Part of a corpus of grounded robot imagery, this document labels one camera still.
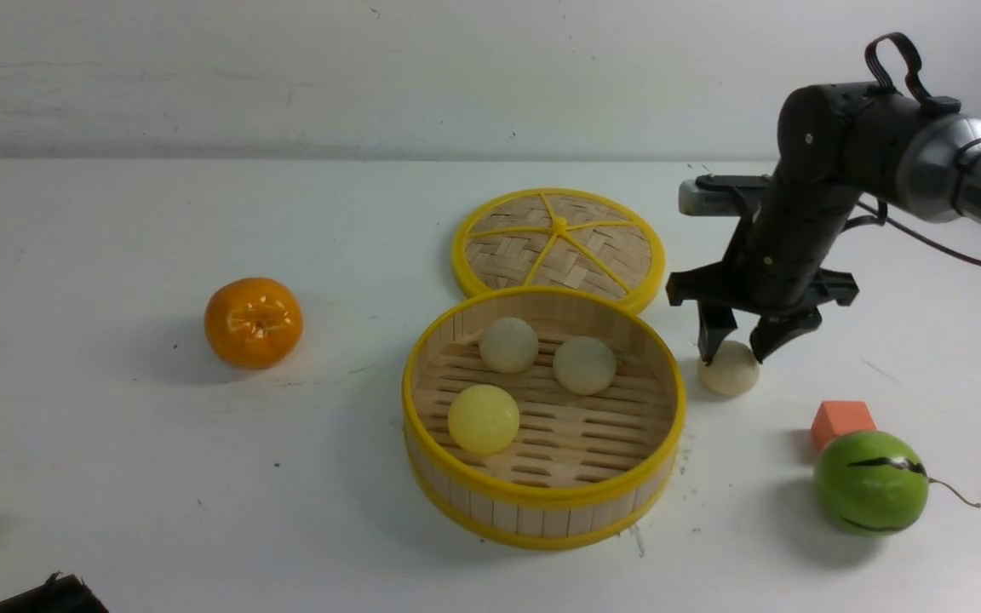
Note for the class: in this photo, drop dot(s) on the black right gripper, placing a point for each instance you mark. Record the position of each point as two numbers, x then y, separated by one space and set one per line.
773 267

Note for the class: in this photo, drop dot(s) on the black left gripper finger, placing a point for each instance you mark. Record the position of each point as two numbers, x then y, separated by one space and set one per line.
59 594

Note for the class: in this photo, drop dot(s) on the white bun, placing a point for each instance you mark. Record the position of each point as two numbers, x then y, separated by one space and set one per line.
509 346
732 372
584 365

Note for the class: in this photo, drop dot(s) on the yellow bun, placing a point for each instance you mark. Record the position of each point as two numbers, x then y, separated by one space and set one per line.
483 419

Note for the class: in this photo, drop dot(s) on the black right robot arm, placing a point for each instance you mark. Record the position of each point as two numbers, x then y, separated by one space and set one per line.
849 152

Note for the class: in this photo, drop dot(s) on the yellow woven steamer lid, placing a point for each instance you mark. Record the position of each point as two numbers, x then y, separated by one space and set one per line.
565 238

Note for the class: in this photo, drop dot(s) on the yellow bamboo steamer tray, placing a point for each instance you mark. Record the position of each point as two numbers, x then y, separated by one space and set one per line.
581 468

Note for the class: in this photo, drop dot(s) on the orange cube block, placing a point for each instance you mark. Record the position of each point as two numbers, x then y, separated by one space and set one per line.
835 418

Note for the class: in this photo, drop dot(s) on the green toy melon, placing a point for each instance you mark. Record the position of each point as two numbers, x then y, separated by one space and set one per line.
872 483

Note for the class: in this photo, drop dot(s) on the orange toy tangerine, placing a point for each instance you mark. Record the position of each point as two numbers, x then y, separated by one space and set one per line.
253 323

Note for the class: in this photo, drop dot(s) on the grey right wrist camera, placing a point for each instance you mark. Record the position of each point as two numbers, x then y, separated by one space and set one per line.
722 195

